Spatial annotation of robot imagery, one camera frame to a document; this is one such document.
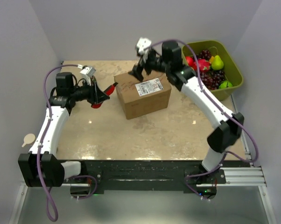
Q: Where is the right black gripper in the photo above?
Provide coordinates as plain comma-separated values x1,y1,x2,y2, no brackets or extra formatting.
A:
129,49,171,82

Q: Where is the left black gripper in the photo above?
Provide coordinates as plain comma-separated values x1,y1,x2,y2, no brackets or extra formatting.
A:
70,79,110,105

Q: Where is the red black utility knife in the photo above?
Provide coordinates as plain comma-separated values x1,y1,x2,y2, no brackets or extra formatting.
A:
91,82,118,109

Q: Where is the brown cardboard express box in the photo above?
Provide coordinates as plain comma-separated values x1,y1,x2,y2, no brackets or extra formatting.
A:
114,71,171,119

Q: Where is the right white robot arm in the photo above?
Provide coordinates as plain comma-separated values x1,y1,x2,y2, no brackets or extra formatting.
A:
129,37,244,183

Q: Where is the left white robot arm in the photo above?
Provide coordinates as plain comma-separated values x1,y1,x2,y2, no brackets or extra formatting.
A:
18,70,116,187

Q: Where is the white shipping label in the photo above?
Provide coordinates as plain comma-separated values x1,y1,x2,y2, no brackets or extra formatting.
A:
135,78,163,97

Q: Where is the red apple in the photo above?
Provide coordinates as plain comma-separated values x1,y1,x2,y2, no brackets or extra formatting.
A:
185,56,194,67

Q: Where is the pink dragon fruit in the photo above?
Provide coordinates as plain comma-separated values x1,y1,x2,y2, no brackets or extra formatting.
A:
191,59,211,72

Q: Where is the upper dark grape bunch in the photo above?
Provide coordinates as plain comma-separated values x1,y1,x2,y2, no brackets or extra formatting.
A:
196,49,212,61

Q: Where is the dark grape bunch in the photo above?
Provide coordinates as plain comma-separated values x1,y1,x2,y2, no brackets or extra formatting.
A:
200,70,226,91
196,49,212,61

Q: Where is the lower dark grape bunch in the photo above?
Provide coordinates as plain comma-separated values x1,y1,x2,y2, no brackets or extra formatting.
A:
200,70,226,91

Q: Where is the green pear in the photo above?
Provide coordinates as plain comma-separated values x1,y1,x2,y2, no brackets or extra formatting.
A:
211,55,224,70

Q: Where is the beige pump dispenser bottle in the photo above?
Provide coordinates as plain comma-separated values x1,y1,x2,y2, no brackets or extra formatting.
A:
21,133,35,147

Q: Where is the green round fruit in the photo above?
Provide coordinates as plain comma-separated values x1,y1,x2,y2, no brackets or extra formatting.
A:
218,80,233,89

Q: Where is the green plastic fruit bin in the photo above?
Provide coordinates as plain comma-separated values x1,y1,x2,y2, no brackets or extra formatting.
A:
182,40,244,101

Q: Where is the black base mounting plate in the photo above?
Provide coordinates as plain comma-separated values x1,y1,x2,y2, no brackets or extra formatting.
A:
58,159,251,195

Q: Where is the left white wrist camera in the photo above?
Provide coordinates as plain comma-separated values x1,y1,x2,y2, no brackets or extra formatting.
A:
80,66,96,85

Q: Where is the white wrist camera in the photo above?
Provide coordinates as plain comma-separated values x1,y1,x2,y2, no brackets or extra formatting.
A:
80,66,96,85
135,37,152,62

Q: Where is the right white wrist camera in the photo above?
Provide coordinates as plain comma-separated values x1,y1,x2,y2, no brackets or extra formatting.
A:
135,37,152,62

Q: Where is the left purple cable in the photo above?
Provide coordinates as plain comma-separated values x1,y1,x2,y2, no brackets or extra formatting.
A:
36,64,85,222

